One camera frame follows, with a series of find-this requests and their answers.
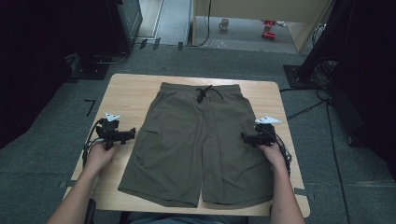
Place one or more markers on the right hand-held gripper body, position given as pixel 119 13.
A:
pixel 265 133

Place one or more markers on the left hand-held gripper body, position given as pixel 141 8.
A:
pixel 108 130

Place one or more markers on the olive green shorts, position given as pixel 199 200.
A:
pixel 199 143

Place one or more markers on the person's right hand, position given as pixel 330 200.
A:
pixel 274 155

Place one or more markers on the person's left hand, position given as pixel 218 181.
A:
pixel 99 155

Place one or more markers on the angled black floor tape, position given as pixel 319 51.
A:
pixel 91 105

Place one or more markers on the black stand base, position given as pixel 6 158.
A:
pixel 90 70

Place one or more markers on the grey floor tape strip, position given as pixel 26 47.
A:
pixel 303 193
pixel 63 184

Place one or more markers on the red toy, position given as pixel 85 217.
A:
pixel 269 23
pixel 268 35

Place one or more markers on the person's lap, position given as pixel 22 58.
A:
pixel 186 219

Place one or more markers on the black cabinet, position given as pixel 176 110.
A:
pixel 124 25

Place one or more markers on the beige mug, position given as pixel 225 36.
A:
pixel 223 24

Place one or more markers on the black square base plate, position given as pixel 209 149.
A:
pixel 295 76

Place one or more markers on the black slanted stand post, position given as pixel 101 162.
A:
pixel 323 34

